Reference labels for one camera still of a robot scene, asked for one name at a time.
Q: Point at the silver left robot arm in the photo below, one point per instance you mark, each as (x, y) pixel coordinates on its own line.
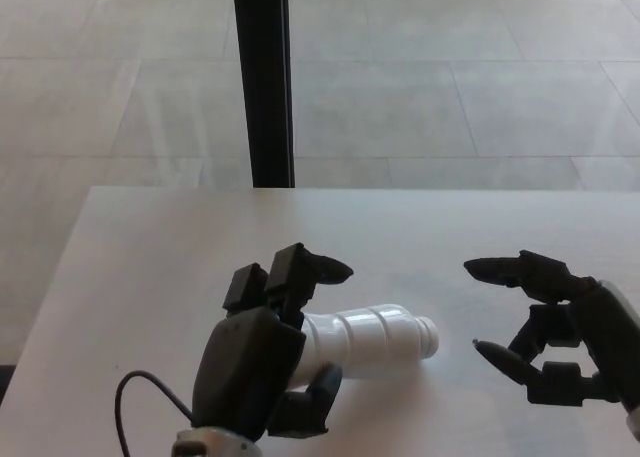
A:
(215, 444)

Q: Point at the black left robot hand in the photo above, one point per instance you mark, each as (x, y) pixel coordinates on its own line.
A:
(245, 367)

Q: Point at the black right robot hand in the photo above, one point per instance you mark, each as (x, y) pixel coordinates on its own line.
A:
(610, 347)

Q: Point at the black vertical window post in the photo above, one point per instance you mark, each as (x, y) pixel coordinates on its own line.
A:
(265, 82)

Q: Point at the white plastic bottle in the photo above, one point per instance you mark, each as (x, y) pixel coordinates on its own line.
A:
(370, 337)

